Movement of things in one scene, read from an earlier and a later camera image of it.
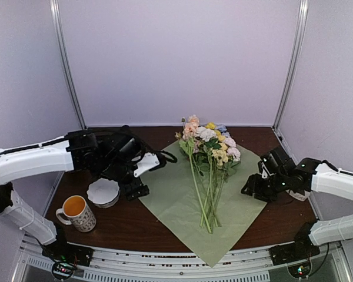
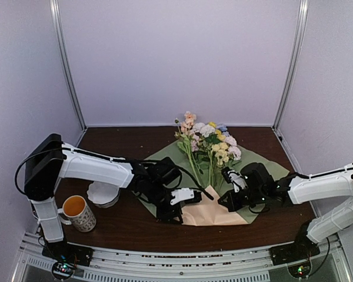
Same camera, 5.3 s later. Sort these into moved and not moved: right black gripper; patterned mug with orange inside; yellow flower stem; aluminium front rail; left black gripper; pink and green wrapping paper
Moved: right black gripper; yellow flower stem; pink and green wrapping paper; left black gripper
Not moved: patterned mug with orange inside; aluminium front rail
